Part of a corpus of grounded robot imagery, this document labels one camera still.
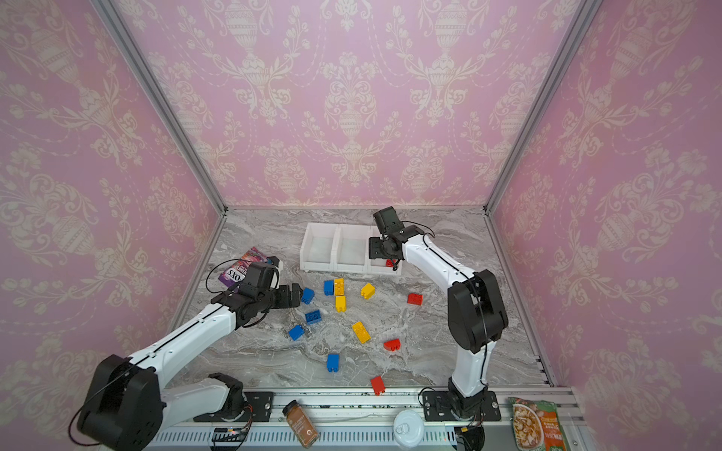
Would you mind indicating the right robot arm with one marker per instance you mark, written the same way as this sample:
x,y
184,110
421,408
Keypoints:
x,y
476,313

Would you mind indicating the blue studded lego centre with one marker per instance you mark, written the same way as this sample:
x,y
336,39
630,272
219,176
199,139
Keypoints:
x,y
313,317

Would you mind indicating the purple snack bag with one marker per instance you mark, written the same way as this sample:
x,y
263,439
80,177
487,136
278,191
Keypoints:
x,y
237,270

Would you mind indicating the blue lego beside yellow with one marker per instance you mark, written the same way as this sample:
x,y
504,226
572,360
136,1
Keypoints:
x,y
329,288

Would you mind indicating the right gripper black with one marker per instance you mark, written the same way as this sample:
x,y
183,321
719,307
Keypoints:
x,y
375,251

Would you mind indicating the small circuit board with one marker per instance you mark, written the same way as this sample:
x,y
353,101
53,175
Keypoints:
x,y
229,435

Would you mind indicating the yellow long lego upright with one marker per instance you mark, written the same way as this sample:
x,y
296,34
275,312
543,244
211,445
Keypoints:
x,y
339,287

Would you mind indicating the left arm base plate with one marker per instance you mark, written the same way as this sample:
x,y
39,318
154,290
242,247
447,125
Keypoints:
x,y
255,407

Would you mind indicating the blue lego bottom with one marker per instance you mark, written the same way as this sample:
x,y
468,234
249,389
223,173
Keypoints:
x,y
333,363

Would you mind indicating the brown spice jar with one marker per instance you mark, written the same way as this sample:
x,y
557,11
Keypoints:
x,y
300,424

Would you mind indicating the white three-compartment bin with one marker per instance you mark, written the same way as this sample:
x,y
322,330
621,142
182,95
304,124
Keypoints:
x,y
341,248

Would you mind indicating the green noodle packet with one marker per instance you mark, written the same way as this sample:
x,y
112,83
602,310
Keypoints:
x,y
536,426

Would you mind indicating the red square lego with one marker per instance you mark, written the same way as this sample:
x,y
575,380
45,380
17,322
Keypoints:
x,y
415,298

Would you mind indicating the yellow long lego lower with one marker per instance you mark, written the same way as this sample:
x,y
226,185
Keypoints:
x,y
361,332

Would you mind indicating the yellow square lego centre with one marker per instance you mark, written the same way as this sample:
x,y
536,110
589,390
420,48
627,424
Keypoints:
x,y
340,303

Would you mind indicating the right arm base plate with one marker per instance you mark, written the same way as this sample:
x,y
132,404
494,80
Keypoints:
x,y
443,406

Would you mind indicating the white round lid cup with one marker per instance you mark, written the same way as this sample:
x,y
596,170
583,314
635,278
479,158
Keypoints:
x,y
408,429

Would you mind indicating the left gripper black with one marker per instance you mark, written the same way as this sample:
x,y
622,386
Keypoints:
x,y
288,301

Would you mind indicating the aluminium front rail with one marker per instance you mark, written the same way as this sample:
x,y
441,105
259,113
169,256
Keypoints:
x,y
354,418

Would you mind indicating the red lego table edge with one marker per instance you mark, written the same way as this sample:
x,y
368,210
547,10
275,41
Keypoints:
x,y
378,385

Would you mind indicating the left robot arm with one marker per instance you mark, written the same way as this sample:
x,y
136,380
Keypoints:
x,y
128,401

